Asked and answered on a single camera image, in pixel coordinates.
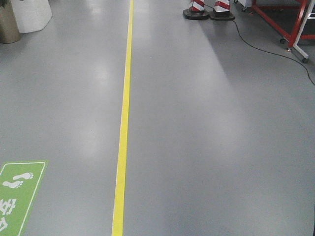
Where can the white angular pedestal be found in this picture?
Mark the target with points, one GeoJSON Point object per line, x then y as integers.
{"type": "Point", "coordinates": [31, 15]}

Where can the striped traffic cone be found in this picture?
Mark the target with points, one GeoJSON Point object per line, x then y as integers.
{"type": "Point", "coordinates": [196, 11]}
{"type": "Point", "coordinates": [221, 11]}

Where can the left striped traffic cone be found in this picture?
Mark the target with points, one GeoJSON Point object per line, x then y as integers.
{"type": "Point", "coordinates": [196, 11]}

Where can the right striped traffic cone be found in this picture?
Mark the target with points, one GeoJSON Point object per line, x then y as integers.
{"type": "Point", "coordinates": [221, 11]}

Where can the yellow floor line tape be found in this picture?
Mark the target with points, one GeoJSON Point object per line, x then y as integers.
{"type": "Point", "coordinates": [120, 186]}

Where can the green footprint floor sticker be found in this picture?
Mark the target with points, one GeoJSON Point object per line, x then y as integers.
{"type": "Point", "coordinates": [20, 182]}

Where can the gold planter pot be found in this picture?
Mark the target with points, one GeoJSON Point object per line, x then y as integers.
{"type": "Point", "coordinates": [9, 32]}

